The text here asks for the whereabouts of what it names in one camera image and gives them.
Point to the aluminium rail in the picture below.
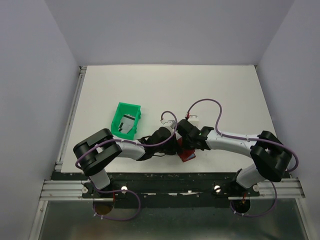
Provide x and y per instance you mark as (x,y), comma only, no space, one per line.
(65,190)
(59,160)

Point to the green plastic card tray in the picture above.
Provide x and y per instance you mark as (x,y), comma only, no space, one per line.
(126,108)

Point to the red card holder wallet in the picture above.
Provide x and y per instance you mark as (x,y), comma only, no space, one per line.
(183,153)

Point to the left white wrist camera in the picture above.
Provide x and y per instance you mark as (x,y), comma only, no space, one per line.
(169,124)

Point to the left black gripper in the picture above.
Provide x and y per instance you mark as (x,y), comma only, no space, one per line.
(174,148)

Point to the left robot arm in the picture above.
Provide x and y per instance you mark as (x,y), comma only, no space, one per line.
(100,149)

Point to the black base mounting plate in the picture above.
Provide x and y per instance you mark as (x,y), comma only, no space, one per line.
(169,190)

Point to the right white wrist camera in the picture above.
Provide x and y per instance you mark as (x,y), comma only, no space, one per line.
(193,119)

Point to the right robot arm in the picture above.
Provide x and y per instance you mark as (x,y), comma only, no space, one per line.
(270,157)

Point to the silver card in tray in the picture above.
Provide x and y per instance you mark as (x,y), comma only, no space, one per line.
(126,123)

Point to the front aluminium rail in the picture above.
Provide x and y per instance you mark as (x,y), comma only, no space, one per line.
(65,190)

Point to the left aluminium rail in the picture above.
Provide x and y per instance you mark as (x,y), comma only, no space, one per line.
(59,160)

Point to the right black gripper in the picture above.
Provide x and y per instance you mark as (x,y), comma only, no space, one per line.
(185,146)

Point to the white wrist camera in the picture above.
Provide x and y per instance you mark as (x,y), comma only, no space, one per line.
(169,124)
(193,119)

